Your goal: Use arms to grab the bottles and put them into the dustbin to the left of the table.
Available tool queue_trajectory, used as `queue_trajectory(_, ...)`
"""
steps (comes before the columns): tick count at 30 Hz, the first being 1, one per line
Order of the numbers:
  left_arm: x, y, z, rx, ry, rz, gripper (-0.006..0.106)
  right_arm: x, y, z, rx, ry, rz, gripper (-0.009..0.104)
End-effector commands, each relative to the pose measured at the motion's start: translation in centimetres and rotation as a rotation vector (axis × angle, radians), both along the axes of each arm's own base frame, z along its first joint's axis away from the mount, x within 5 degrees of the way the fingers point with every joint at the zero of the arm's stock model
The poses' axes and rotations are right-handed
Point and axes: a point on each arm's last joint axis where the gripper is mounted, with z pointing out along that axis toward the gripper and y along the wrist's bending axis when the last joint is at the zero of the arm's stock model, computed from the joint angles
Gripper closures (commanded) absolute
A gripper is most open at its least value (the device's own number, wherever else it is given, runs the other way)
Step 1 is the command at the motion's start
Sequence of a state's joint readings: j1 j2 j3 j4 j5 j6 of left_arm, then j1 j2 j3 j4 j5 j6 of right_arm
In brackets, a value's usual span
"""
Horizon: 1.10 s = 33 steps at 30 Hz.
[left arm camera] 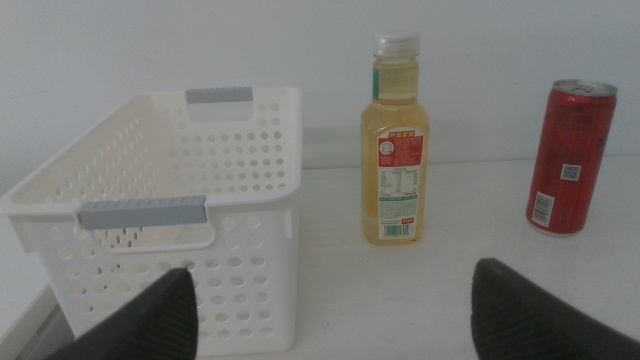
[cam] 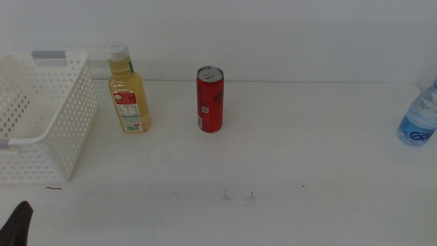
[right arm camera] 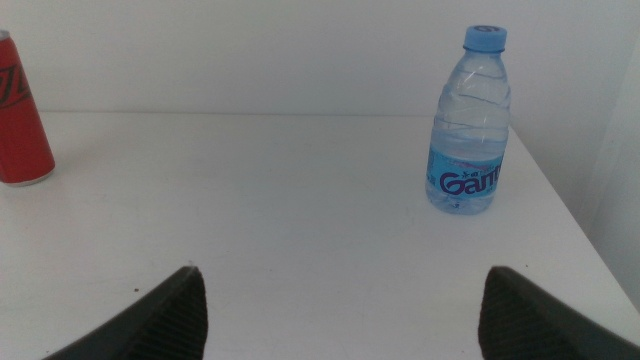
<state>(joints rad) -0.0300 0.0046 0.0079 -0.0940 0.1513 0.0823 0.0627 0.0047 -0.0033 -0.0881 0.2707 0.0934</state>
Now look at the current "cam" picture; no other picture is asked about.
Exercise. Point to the yellow juice bottle white cap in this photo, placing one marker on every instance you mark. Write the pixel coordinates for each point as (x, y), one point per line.
(129, 102)

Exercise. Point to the red soda can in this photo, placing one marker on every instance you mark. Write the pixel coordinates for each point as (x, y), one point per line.
(210, 102)

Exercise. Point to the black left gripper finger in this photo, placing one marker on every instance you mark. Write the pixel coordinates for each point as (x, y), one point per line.
(17, 227)

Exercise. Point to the white perforated plastic basket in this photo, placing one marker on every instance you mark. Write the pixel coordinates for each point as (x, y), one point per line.
(73, 102)

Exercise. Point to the clear water bottle blue label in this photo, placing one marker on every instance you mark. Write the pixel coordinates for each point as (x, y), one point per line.
(418, 119)

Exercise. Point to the grey tape strip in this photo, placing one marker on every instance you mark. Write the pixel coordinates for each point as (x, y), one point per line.
(4, 143)
(48, 54)

